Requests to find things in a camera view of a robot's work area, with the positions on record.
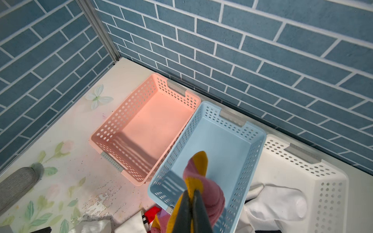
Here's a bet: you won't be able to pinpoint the purple striped sock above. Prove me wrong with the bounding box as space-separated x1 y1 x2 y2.
150 151 225 233

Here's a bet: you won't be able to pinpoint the pink plastic basket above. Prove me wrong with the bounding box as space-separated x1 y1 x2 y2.
89 73 201 186

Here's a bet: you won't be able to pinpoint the white sock front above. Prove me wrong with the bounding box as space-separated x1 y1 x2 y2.
69 210 149 233

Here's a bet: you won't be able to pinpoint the white sock black stripes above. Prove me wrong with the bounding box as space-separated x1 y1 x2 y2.
236 184 308 233

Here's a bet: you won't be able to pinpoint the grey oval pad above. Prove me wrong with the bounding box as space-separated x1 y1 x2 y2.
1 167 40 215

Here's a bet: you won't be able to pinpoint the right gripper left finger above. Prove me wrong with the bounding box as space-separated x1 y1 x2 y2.
172 191 193 233

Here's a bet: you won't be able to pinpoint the light blue plastic basket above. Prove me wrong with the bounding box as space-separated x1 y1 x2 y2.
148 101 267 233

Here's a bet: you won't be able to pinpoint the red sock front left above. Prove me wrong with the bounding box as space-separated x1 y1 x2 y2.
144 206 162 224

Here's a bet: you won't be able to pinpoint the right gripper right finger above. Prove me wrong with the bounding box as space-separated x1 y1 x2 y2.
192 190 213 233

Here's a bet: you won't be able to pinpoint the white plastic basket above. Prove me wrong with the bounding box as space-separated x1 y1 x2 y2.
252 135 349 233

